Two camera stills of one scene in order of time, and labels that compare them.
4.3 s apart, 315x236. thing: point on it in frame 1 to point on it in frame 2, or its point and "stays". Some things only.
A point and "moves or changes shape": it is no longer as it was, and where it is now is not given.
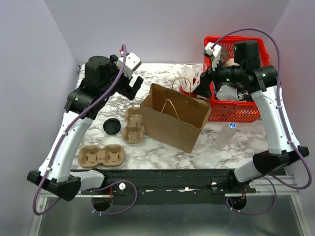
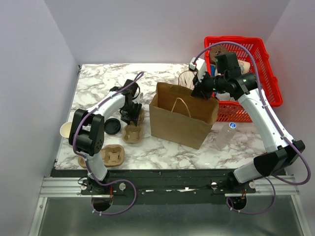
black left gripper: x=129 y=92 to x=133 y=117
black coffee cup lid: x=111 y=126 stays
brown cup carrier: x=134 y=132 stays
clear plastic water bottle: x=225 y=134 stays
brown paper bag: x=174 y=118 moves or changes shape
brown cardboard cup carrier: x=91 y=156 stays
